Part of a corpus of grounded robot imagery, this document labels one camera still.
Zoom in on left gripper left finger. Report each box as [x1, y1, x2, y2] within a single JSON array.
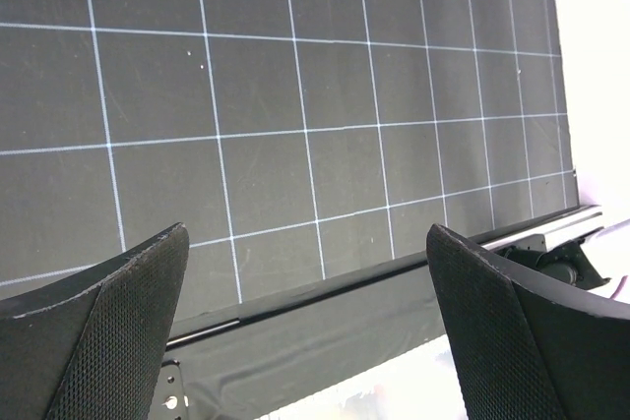
[[1, 223, 189, 419]]

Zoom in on black grid mat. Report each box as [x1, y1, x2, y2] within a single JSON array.
[[1, 0, 578, 320]]

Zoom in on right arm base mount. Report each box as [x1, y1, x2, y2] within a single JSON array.
[[495, 234, 610, 290]]

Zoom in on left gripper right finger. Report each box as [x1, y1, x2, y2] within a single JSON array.
[[426, 224, 629, 419]]

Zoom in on aluminium front rail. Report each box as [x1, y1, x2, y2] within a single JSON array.
[[481, 206, 604, 251]]

